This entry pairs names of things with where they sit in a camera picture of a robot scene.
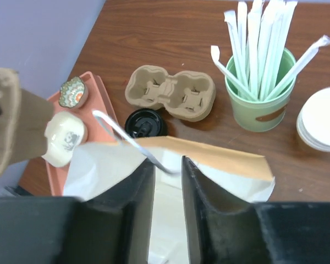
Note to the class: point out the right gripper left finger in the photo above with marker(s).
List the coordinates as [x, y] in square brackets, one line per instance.
[114, 227]

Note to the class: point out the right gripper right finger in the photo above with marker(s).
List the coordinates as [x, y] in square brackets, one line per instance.
[222, 228]

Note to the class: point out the brown paper bag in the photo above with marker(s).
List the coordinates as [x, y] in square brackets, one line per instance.
[97, 166]

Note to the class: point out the cardboard cup carrier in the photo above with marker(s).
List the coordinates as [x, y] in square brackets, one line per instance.
[186, 95]
[23, 120]

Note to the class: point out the stack of paper cups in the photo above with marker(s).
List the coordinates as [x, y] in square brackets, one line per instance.
[313, 121]

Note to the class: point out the stack of black lids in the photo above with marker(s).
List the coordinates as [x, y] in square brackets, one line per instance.
[145, 123]

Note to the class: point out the cream square bowl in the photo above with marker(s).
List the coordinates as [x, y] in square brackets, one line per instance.
[64, 132]

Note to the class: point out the green straw holder cup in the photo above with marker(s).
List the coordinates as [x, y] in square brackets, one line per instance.
[259, 116]

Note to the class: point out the pink plastic tray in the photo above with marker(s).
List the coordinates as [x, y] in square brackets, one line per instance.
[97, 99]

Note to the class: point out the small floral dish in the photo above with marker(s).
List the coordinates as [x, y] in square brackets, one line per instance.
[73, 93]

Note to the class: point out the wrapped straws bundle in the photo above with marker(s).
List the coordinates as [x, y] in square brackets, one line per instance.
[258, 36]

